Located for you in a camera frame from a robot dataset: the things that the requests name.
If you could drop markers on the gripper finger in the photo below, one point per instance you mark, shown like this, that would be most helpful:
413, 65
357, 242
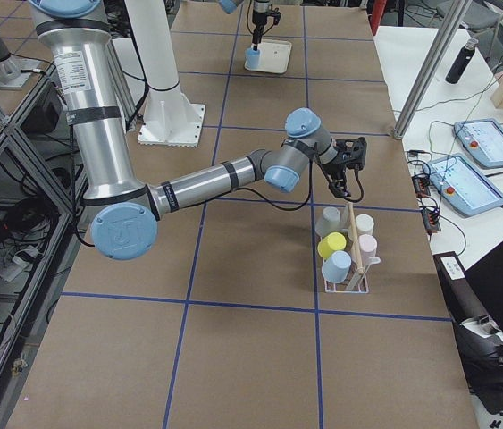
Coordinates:
256, 40
339, 188

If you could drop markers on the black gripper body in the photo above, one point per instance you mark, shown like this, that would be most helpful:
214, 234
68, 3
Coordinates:
258, 16
331, 169

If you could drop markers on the light blue plastic cup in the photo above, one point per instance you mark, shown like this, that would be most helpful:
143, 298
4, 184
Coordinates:
252, 58

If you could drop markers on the grey plastic cup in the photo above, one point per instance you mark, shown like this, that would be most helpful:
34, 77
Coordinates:
328, 222

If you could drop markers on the cream plastic cup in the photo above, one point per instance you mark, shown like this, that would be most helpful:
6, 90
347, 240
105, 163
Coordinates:
363, 225

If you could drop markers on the yellow plastic cup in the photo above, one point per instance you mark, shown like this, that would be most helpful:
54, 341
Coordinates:
331, 243

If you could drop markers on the pink plastic cup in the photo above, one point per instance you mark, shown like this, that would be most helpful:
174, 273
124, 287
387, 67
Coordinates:
368, 246

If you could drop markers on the cream serving tray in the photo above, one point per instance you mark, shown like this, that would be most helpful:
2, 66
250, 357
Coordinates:
275, 55

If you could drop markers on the near teach pendant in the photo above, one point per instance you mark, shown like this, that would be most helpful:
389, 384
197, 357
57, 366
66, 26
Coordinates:
463, 185

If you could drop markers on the teach pendant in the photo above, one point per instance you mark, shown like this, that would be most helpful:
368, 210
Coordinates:
482, 139
463, 185

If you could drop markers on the far teach pendant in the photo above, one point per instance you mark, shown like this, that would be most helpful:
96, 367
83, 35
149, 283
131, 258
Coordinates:
482, 139

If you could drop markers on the black water bottle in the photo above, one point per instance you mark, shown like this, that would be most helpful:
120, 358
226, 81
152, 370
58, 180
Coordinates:
461, 61

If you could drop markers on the black monitor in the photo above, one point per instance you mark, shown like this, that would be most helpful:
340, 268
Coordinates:
474, 297

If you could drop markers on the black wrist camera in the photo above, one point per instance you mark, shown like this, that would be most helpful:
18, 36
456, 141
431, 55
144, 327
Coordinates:
352, 152

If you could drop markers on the white wire cup rack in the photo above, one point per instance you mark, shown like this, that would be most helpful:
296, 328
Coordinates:
356, 281

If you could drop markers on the aluminium frame post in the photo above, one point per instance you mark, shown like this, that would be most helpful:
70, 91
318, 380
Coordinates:
438, 49

